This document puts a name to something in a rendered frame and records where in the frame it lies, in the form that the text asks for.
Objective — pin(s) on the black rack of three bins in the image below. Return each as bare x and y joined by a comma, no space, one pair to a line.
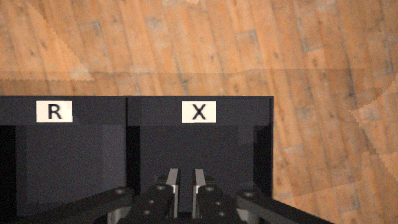
58,149

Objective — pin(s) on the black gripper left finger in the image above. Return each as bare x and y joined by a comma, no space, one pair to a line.
116,202

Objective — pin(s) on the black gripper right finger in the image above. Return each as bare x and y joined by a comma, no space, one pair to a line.
246,208

